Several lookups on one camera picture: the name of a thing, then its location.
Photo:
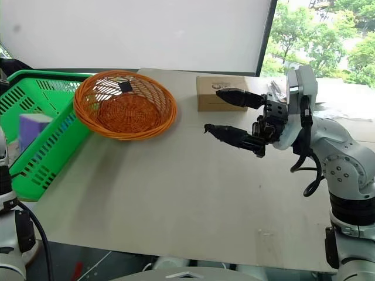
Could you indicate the silver robot torso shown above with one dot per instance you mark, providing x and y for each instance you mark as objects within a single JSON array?
[{"x": 187, "y": 272}]

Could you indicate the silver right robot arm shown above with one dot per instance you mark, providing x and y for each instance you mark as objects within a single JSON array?
[{"x": 345, "y": 158}]

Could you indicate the small black square item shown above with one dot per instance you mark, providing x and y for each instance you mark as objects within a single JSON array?
[{"x": 125, "y": 87}]

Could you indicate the white board panel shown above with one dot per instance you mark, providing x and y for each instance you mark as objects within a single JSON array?
[{"x": 146, "y": 35}]

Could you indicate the orange wicker basket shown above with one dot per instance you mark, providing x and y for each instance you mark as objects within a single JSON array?
[{"x": 129, "y": 117}]

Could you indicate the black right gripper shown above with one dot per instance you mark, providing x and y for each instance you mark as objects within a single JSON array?
[{"x": 274, "y": 117}]

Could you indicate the green plastic basket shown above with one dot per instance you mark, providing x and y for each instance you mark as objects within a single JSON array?
[{"x": 58, "y": 137}]

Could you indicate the brown cardboard box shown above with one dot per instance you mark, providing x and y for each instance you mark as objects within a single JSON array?
[{"x": 205, "y": 101}]

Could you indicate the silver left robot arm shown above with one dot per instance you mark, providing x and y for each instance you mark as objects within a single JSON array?
[{"x": 7, "y": 254}]

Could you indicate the purple box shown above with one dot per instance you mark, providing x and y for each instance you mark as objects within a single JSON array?
[{"x": 32, "y": 128}]

